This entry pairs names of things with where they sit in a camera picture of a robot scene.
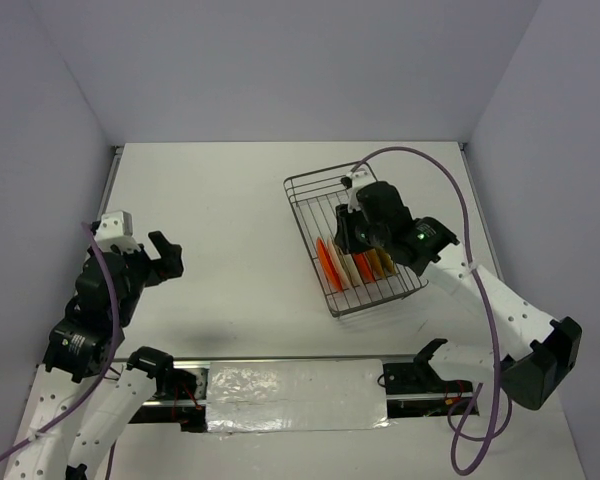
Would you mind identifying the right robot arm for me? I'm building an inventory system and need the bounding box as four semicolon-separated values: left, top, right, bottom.
334;174;582;411

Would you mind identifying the orange plate middle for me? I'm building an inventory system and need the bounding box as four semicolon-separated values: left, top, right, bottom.
352;253;375;283

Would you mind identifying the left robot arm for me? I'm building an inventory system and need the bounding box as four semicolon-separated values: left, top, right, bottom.
6;212;184;479

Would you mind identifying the silver tape sheet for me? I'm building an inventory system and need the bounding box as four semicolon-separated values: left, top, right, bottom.
205;359;389;434

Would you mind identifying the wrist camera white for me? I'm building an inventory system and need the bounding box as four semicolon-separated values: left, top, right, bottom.
94;210;140;254
341;169;377;212

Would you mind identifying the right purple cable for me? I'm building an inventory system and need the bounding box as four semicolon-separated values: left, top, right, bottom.
352;147;512;475

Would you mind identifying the mustard plate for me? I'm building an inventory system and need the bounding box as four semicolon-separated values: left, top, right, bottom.
376;249;396;275
365;249;385;278

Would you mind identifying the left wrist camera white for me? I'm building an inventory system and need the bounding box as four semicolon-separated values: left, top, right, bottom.
94;210;140;254

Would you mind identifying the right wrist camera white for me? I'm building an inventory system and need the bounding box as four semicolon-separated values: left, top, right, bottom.
341;169;377;212

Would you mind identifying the orange plate front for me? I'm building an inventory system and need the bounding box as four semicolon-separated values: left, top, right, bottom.
316;237;343;292

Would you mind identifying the orange plate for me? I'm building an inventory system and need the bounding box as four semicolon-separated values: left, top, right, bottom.
352;253;375;283
316;237;343;292

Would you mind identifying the cream plate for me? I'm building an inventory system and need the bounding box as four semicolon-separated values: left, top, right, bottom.
327;236;352;290
342;254;364;287

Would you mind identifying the wire dish rack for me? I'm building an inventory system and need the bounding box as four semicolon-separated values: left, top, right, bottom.
283;163;426;317

